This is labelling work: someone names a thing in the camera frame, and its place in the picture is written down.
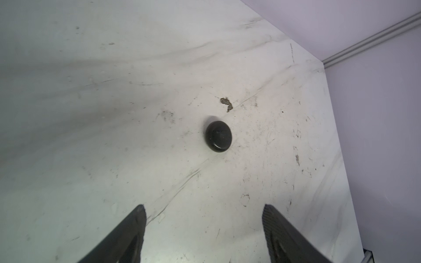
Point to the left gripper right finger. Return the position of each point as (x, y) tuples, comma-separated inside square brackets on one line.
[(285, 243)]

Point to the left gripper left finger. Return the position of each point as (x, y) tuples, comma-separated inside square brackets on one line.
[(124, 243)]

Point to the black earbud charging case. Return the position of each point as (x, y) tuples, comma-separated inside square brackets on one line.
[(218, 136)]

